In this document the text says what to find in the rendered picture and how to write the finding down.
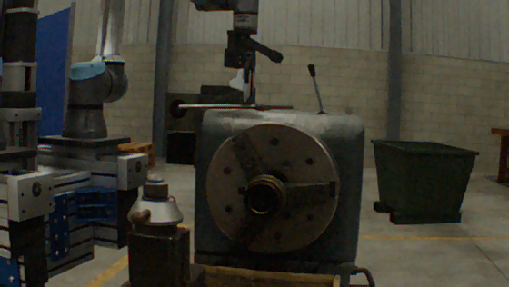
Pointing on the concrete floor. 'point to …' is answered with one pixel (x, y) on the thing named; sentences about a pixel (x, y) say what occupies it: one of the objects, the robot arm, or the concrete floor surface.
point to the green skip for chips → (421, 181)
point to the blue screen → (54, 69)
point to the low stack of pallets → (140, 150)
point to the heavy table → (503, 153)
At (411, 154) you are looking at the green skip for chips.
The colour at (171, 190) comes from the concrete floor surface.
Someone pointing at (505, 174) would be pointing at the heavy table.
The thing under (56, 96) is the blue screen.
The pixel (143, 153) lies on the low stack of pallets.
